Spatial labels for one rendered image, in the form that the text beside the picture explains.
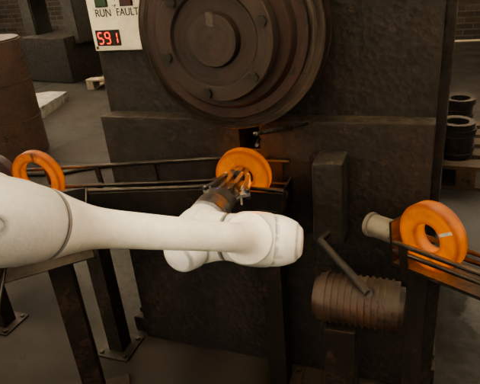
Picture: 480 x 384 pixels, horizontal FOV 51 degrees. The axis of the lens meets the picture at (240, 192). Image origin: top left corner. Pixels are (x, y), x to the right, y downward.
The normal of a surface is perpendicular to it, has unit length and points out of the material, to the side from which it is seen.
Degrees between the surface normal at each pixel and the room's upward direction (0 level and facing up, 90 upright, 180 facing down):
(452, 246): 90
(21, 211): 74
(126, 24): 90
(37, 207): 70
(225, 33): 90
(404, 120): 0
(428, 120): 0
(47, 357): 0
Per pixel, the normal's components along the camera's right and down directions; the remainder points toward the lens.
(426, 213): -0.85, 0.30
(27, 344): -0.09, -0.90
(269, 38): -0.33, 0.44
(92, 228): 0.98, 0.00
